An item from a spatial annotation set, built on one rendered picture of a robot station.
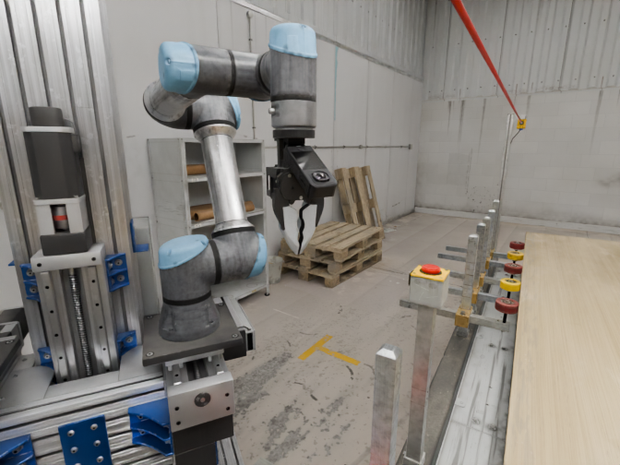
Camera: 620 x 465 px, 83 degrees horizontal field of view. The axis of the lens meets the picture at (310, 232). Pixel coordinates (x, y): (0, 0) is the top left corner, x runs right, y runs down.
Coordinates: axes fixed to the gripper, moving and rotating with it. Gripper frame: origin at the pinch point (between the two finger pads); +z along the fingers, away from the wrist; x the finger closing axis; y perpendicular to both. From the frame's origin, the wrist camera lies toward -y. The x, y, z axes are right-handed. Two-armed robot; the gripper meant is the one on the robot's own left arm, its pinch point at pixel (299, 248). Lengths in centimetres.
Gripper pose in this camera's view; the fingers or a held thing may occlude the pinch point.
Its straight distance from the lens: 61.4
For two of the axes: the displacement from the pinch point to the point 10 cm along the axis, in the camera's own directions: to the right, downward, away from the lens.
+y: -4.1, -2.2, 8.9
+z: 0.0, 9.7, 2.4
